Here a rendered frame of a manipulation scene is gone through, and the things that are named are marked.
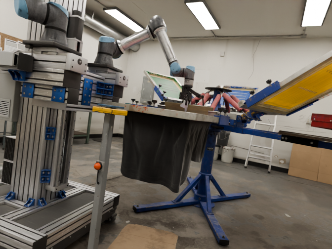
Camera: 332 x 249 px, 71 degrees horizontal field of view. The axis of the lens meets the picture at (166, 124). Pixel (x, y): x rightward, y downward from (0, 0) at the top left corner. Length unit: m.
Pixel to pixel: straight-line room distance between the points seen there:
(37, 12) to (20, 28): 3.80
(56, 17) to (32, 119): 0.70
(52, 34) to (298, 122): 5.23
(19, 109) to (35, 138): 0.25
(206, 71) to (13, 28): 4.23
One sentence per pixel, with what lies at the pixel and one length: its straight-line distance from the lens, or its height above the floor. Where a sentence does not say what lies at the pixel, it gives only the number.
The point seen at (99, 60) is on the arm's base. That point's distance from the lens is 1.88.
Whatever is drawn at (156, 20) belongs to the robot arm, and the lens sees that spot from 1.87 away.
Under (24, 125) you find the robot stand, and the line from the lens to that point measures 1.86.
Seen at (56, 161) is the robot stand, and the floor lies 0.54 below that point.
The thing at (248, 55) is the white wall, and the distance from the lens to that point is 6.16.
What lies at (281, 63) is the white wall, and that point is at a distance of 6.04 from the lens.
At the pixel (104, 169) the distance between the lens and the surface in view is 1.28.
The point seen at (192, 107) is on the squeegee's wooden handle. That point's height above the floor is 1.04.
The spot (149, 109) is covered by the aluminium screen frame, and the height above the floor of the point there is 0.97.
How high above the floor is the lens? 0.97
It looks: 3 degrees down
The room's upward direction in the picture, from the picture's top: 8 degrees clockwise
